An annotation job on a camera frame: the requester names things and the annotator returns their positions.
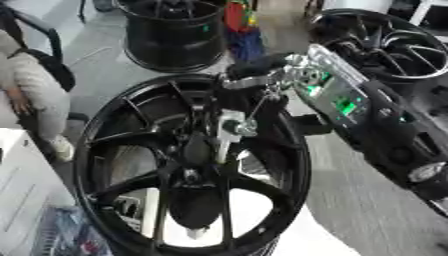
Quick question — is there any black wheel rim barrel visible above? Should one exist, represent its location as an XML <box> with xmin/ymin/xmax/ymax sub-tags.
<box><xmin>113</xmin><ymin>0</ymin><xmax>228</xmax><ymax>73</ymax></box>

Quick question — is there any black wheel with thin spokes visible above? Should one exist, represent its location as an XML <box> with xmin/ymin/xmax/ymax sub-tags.
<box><xmin>306</xmin><ymin>8</ymin><xmax>448</xmax><ymax>84</ymax></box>

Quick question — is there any white pin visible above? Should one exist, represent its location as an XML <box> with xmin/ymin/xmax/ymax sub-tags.
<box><xmin>215</xmin><ymin>110</ymin><xmax>249</xmax><ymax>165</ymax></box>

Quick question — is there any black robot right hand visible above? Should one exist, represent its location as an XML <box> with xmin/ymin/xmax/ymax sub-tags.
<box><xmin>173</xmin><ymin>53</ymin><xmax>294</xmax><ymax>175</ymax></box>

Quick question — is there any red and blue bag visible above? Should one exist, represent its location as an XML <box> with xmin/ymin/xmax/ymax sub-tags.
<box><xmin>222</xmin><ymin>0</ymin><xmax>266</xmax><ymax>63</ymax></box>

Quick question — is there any large black spoked wheel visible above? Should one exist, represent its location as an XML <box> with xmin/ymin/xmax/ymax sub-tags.
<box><xmin>71</xmin><ymin>73</ymin><xmax>314</xmax><ymax>256</ymax></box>

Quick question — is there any clear plastic bag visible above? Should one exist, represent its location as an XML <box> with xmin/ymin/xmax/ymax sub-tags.
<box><xmin>33</xmin><ymin>205</ymin><xmax>114</xmax><ymax>256</ymax></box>

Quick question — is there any person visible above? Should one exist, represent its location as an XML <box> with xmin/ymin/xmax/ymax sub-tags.
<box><xmin>0</xmin><ymin>29</ymin><xmax>77</xmax><ymax>164</ymax></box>

